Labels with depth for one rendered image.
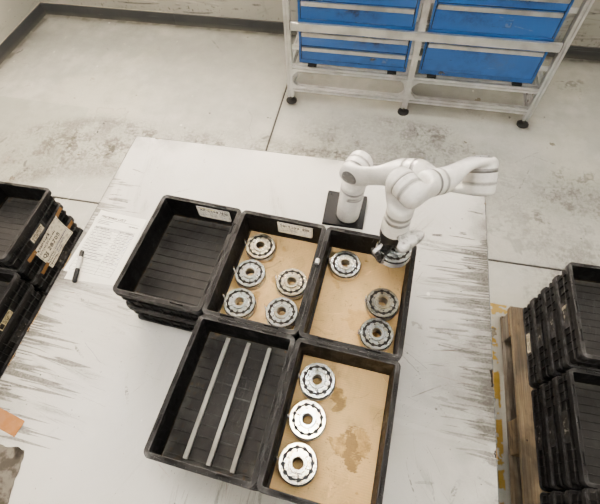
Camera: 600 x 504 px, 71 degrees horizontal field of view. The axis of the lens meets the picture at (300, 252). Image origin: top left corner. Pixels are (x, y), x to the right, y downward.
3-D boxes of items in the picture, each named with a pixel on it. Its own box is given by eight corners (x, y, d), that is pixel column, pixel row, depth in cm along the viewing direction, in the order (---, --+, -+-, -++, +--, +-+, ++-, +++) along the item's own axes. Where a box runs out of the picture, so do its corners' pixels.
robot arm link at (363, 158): (354, 143, 144) (348, 175, 159) (340, 160, 140) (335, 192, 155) (377, 154, 142) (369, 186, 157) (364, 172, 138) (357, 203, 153)
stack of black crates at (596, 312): (520, 307, 207) (567, 261, 169) (585, 317, 203) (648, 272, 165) (527, 388, 187) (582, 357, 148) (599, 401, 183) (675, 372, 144)
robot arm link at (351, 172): (405, 172, 125) (418, 152, 129) (333, 167, 142) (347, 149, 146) (411, 195, 131) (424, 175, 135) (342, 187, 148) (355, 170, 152)
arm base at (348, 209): (340, 201, 173) (345, 174, 158) (362, 208, 171) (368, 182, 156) (333, 218, 169) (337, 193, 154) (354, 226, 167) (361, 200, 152)
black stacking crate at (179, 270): (173, 214, 160) (164, 195, 150) (246, 229, 155) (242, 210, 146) (125, 306, 140) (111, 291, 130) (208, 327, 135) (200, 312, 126)
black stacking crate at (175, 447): (208, 328, 135) (200, 314, 125) (297, 350, 130) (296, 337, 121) (156, 460, 115) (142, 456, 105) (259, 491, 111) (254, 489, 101)
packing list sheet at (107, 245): (97, 209, 176) (96, 209, 176) (148, 217, 173) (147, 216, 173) (59, 277, 159) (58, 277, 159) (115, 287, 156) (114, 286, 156)
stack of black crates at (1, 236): (45, 232, 239) (-6, 180, 201) (93, 240, 236) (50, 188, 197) (6, 295, 219) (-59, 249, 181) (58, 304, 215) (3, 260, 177)
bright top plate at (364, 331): (361, 316, 131) (361, 316, 130) (393, 320, 130) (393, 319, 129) (358, 347, 126) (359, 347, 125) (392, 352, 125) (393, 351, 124)
